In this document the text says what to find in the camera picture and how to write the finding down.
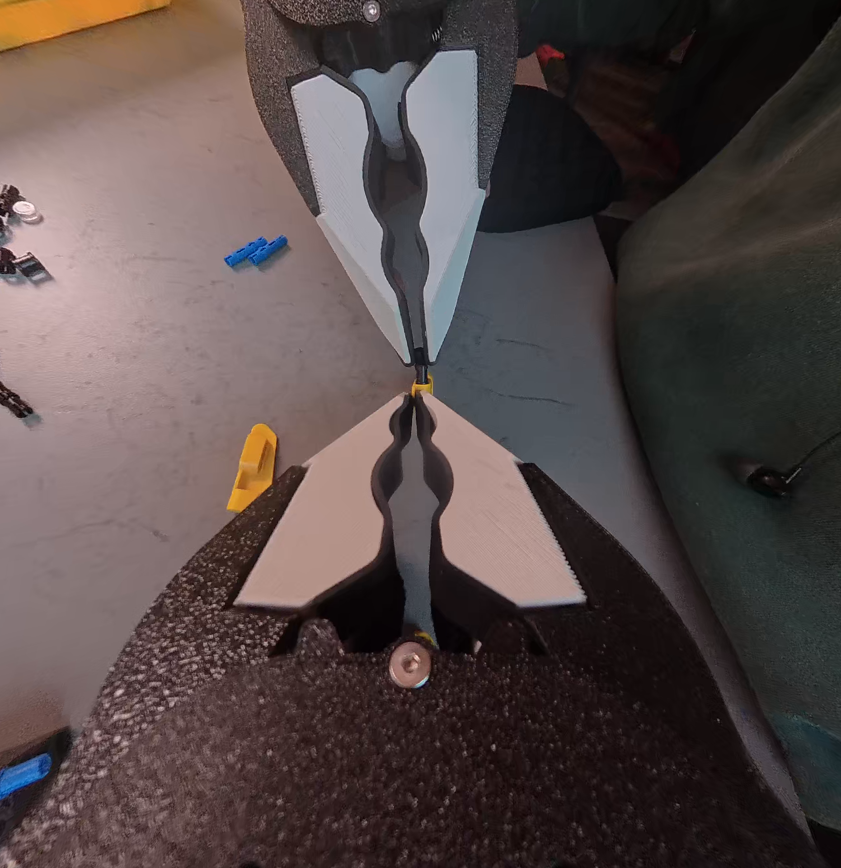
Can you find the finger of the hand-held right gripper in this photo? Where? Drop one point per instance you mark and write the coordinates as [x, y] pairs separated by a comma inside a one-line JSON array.
[[451, 135], [332, 149]]

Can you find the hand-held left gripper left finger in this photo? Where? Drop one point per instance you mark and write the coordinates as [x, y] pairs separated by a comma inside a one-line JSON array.
[[318, 536]]

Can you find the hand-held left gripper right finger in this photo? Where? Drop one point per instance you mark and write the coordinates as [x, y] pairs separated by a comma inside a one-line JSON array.
[[508, 536]]

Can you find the yellow lego connector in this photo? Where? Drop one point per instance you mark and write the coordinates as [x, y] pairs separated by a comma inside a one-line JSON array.
[[254, 468]]

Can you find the blue lego pin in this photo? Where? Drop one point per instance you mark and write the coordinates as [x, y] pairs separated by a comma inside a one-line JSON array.
[[270, 249], [244, 251]]

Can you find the black lego pin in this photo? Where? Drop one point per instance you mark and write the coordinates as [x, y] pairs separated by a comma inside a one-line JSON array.
[[421, 369]]

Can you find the yellow plastic bin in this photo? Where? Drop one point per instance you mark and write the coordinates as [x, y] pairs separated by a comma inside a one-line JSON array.
[[54, 24]]

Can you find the pile of small lego pins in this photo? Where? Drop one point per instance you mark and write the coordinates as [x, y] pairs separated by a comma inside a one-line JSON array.
[[13, 258]]

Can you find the black and yellow lego model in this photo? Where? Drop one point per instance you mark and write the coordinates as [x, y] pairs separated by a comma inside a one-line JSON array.
[[20, 780]]

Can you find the person's right hand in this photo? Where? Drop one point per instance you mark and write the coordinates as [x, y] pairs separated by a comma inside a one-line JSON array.
[[396, 184]]

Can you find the black mesh pad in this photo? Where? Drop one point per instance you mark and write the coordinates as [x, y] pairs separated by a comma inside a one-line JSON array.
[[549, 169]]

